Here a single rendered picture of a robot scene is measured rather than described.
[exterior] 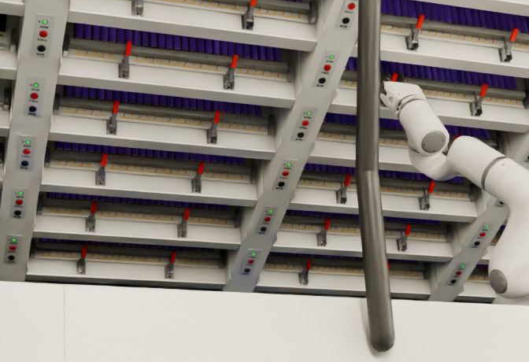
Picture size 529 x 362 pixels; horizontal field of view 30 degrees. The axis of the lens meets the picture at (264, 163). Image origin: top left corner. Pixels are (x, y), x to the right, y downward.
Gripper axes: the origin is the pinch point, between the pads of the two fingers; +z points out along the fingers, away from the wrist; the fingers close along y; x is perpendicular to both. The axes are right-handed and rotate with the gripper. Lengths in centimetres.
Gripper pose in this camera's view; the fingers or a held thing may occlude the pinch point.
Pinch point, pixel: (392, 79)
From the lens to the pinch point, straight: 262.7
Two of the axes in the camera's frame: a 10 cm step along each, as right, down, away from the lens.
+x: 2.2, -8.4, -5.0
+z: -2.0, -5.4, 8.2
